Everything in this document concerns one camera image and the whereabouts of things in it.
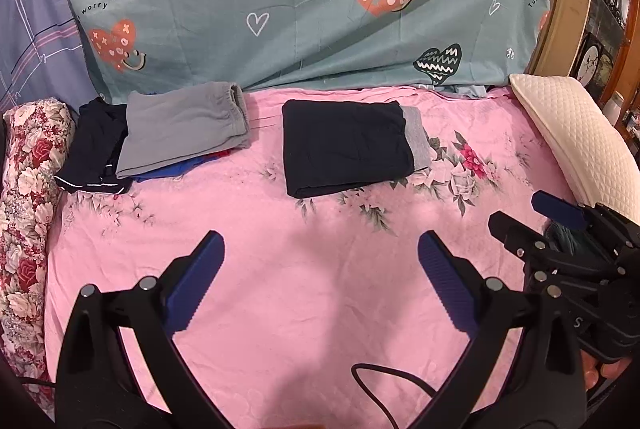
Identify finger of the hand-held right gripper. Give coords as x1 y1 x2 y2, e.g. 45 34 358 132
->
531 190 616 235
487 210 556 260

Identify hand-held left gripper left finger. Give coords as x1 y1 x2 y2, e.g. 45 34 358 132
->
55 230 226 429

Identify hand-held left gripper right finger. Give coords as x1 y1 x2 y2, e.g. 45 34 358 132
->
417 230 588 429

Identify dark navy pants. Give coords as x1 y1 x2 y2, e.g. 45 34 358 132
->
281 99 433 198

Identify folded grey pants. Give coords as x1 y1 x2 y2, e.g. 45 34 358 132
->
116 81 251 180

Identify person's right hand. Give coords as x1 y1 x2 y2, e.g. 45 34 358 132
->
581 351 635 402

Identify teal cloth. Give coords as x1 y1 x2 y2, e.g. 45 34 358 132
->
547 219 601 255

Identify white quilted pillow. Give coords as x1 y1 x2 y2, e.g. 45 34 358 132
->
509 74 640 225

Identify pink floral bed sheet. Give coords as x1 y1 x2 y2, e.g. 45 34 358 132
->
42 86 601 429

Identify folded blue garment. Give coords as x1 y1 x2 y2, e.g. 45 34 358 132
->
132 149 233 182

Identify dark framed round picture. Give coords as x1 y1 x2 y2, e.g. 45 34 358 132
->
575 33 617 97

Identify dark garment with white stripe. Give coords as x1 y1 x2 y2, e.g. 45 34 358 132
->
54 98 133 196

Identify red floral rolled quilt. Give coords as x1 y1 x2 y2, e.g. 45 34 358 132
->
0 98 78 410

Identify purple plaid cloth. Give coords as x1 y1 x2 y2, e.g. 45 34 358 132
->
0 0 108 114

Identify black cable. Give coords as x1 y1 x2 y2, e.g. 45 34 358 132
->
351 362 437 417

